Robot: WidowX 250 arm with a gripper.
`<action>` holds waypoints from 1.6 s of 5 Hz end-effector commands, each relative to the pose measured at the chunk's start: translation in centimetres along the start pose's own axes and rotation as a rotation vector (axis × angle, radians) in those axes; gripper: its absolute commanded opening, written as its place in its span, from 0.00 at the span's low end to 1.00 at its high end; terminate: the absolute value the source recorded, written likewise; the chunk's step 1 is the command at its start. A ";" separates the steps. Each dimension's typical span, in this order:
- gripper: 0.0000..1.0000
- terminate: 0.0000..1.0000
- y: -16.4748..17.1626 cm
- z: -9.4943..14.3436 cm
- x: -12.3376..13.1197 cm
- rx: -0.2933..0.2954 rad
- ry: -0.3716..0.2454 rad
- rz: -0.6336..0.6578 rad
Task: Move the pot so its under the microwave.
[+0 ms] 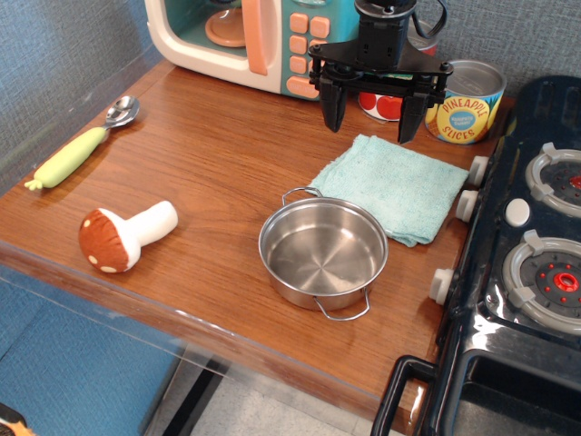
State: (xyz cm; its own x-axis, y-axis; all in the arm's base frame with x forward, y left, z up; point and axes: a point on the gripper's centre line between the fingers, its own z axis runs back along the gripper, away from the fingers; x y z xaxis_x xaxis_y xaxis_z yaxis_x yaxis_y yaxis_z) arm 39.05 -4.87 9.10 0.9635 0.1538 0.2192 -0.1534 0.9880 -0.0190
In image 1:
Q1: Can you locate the black toy stove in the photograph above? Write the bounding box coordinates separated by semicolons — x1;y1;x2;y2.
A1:
372;75;580;435

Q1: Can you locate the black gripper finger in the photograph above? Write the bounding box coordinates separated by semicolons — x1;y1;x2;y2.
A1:
398;93;429;144
319;77;347;133

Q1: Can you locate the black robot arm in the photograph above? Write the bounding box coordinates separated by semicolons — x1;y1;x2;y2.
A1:
309;1;454;144

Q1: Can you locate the pineapple slices can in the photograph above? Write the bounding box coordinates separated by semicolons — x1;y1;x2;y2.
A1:
425;59;507;144

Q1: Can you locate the teal folded cloth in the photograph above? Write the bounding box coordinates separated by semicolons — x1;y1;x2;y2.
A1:
310;134;468;247

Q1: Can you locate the green handled metal spoon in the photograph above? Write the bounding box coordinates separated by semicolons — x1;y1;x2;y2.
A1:
25;95;140;191

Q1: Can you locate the plush brown mushroom toy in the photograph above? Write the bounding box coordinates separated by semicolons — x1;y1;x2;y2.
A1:
78;201;178;273

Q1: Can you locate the orange object bottom left corner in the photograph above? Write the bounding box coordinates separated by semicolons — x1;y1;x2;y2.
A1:
0;403;35;436

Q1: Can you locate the teal toy microwave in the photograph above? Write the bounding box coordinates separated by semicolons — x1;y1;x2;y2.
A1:
145;0;359;100

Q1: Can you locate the tomato sauce can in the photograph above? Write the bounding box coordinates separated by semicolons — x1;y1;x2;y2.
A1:
359;21;438;122

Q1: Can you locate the white stove knob rear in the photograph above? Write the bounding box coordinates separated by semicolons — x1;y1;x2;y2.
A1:
467;156;489;187

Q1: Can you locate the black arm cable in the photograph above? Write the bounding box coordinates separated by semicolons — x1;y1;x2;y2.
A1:
410;0;449;40

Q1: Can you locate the stainless steel pot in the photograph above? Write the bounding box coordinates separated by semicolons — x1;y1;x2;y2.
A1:
258;186;389;322

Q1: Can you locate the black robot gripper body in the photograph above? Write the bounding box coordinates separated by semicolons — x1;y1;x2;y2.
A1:
309;7;453;105

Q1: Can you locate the white stove knob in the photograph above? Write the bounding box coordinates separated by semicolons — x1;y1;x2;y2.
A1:
456;190;478;223
429;269;455;305
467;156;489;187

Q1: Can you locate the white stove knob middle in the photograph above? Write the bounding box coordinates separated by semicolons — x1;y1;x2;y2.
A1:
456;190;478;223

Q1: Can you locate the white stove knob front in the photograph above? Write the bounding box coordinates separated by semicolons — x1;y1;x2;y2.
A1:
429;269;455;305

